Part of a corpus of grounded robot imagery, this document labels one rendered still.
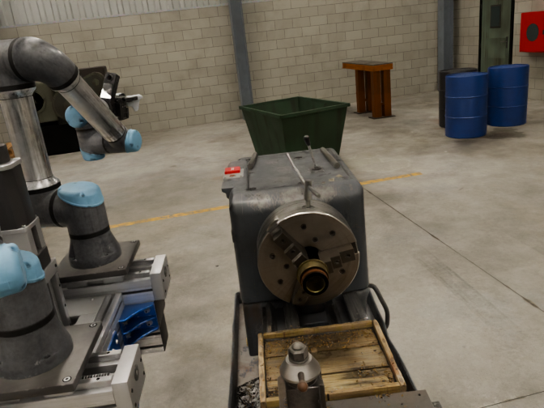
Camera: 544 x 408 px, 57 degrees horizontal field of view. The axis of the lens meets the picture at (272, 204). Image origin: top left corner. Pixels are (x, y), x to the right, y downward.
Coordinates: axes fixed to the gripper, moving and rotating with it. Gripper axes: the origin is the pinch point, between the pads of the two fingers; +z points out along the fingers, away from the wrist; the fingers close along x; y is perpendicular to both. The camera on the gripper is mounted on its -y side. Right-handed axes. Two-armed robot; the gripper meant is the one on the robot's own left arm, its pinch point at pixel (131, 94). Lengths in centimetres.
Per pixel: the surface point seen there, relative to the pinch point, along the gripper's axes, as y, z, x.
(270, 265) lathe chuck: 41, -41, 69
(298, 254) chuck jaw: 35, -44, 78
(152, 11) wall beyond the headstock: -23, 813, -447
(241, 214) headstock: 31, -29, 55
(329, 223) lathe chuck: 27, -34, 85
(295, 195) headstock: 25, -21, 71
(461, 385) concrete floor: 140, 48, 144
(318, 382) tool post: 35, -94, 95
